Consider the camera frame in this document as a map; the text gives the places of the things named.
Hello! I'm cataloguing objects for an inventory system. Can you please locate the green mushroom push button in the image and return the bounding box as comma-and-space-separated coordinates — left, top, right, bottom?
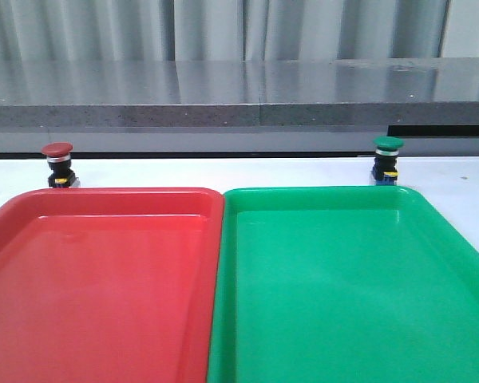
371, 136, 404, 186

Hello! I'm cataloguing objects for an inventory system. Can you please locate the green plastic tray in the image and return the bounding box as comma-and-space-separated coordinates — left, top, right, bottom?
207, 186, 479, 382

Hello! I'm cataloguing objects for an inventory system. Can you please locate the grey granite counter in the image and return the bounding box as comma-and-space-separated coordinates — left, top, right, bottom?
0, 58, 479, 156

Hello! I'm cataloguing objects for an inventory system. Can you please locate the grey pleated curtain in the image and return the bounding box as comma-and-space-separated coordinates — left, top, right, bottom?
0, 1, 479, 61

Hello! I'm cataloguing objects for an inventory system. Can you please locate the red plastic tray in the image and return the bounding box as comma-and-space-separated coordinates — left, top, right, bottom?
0, 188, 224, 382

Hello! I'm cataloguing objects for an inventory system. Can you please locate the red mushroom push button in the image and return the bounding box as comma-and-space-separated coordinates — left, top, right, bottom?
42, 142, 81, 188

